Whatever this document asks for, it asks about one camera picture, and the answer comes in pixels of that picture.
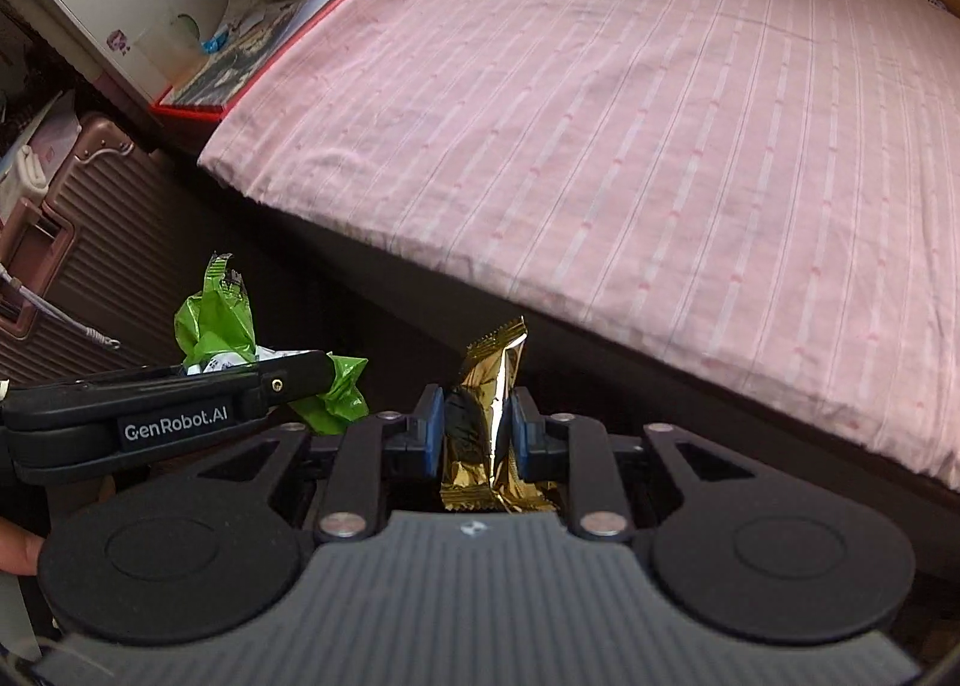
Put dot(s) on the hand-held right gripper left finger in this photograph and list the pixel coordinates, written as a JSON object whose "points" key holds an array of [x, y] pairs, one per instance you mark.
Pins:
{"points": [[429, 431]]}

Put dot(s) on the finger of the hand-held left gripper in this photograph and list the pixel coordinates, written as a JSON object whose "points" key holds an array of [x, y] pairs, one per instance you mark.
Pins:
{"points": [[304, 373]]}

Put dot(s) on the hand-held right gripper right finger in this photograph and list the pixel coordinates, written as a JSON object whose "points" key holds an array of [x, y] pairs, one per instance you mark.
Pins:
{"points": [[523, 435]]}

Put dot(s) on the small gold foil wrapper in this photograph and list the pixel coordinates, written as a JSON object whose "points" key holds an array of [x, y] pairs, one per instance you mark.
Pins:
{"points": [[487, 386]]}

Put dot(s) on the green snack wrapper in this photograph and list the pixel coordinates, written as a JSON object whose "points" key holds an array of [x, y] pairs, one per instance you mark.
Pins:
{"points": [[217, 326]]}

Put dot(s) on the person's left hand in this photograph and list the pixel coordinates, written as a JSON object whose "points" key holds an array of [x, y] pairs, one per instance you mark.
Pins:
{"points": [[19, 547]]}

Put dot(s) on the pink suitcase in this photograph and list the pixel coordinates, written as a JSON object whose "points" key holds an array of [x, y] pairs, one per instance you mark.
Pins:
{"points": [[105, 206]]}

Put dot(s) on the red box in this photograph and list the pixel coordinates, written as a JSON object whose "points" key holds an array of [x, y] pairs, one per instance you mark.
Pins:
{"points": [[187, 110]]}

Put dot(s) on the stack of magazines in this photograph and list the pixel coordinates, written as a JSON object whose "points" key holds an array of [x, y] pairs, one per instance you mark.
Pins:
{"points": [[247, 49]]}

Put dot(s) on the small white trinket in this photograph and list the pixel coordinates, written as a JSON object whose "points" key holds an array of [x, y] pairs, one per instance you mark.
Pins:
{"points": [[936, 2]]}

